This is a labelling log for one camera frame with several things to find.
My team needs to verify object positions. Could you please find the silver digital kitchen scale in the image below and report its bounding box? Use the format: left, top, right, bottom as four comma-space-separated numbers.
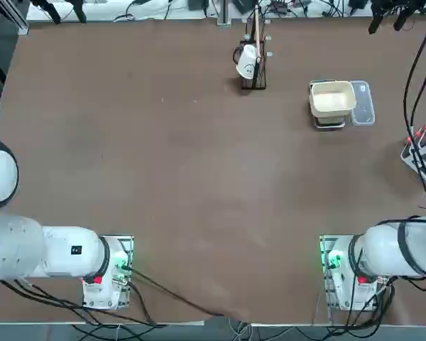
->
308, 80, 347, 131

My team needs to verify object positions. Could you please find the cream rectangular bowl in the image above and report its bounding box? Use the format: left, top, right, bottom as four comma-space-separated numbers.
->
309, 80, 358, 117

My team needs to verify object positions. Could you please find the clear plastic container lid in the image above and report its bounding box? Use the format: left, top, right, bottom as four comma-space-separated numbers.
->
349, 80, 376, 126

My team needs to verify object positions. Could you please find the white smiley mug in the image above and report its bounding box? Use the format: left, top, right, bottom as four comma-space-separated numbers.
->
233, 44, 261, 80

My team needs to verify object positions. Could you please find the aluminium frame rail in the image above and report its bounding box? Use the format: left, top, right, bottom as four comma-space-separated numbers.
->
0, 0, 30, 36

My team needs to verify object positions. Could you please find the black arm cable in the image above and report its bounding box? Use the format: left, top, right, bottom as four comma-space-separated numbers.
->
403, 13, 426, 216

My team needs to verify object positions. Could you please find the black wire cup rack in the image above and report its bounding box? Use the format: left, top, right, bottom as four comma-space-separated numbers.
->
239, 4, 274, 90

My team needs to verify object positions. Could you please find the aluminium frame post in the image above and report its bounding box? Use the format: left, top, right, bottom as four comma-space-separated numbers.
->
216, 0, 232, 26

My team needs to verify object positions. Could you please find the black base cable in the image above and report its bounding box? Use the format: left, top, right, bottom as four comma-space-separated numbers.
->
127, 266, 231, 319

